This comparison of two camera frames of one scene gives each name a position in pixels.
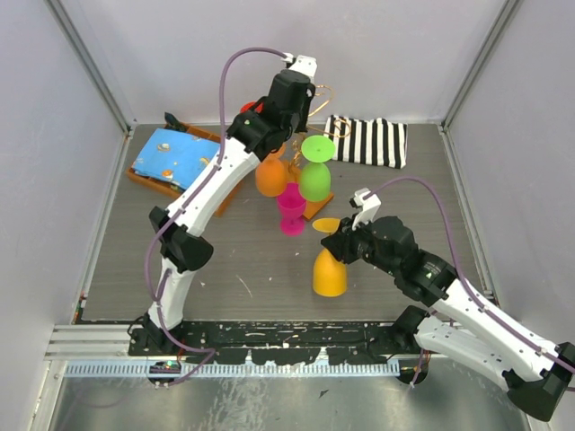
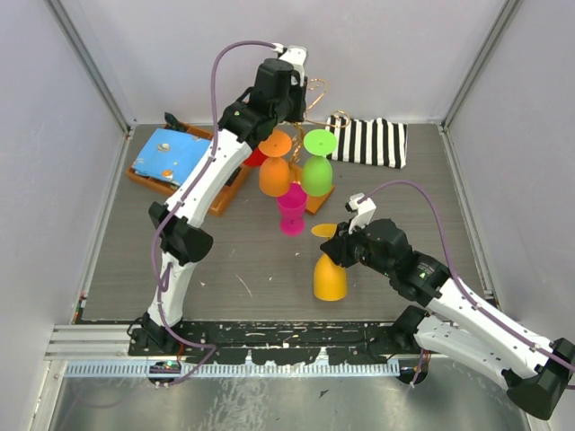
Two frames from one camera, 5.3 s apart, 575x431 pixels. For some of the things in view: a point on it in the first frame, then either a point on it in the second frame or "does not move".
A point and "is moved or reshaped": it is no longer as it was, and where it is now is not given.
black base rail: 278,342 does not move
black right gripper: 340,243 does not move
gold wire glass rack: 314,207 is moved or reshaped
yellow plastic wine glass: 330,276 does not move
